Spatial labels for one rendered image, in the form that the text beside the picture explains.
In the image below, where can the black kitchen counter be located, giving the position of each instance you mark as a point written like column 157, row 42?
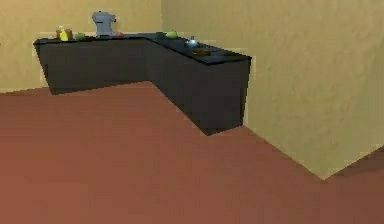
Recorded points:
column 200, row 86

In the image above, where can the red tomato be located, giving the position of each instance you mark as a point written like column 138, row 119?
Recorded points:
column 120, row 34

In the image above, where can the silver kettle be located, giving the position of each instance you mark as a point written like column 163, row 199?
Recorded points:
column 192, row 43

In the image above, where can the green apple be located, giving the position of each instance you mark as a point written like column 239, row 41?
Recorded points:
column 171, row 34

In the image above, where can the green lettuce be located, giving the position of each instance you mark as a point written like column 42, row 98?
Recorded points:
column 79, row 36

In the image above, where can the brown bread loaf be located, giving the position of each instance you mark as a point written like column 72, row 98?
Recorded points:
column 69, row 33

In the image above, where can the yellow bottle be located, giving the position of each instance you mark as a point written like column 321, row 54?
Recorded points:
column 63, row 35

